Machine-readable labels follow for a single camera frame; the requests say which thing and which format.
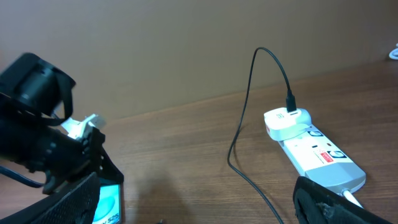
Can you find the white charger adapter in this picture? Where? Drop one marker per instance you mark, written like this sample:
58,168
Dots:
282,125

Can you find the white power strip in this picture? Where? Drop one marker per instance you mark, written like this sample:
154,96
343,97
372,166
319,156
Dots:
315,157

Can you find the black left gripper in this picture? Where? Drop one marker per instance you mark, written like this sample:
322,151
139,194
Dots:
40,148

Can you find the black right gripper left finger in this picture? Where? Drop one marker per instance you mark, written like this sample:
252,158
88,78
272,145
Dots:
76,203

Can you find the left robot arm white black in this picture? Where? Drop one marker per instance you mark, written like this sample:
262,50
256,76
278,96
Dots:
35,90

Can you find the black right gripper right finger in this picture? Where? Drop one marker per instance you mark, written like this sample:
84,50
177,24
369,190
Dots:
315,204

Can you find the blue screen smartphone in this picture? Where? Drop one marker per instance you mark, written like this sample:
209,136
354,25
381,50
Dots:
108,209

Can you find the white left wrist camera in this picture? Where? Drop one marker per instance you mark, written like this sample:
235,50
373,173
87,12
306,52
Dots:
79,129

